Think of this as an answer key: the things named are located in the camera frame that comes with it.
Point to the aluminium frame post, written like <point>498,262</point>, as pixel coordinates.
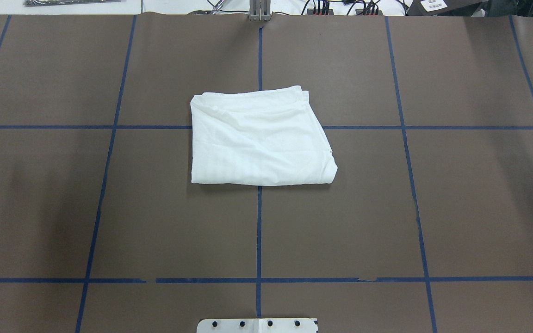
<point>260,10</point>

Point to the lower black orange adapter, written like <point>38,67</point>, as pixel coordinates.
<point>370,8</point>

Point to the black orange adapter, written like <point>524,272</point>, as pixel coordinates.
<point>370,8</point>
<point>317,7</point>

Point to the white long-sleeve printed shirt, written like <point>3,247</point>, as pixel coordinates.
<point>265,138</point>

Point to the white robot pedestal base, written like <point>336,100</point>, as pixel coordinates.
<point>258,325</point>

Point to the upper black orange adapter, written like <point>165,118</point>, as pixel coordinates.
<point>317,7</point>

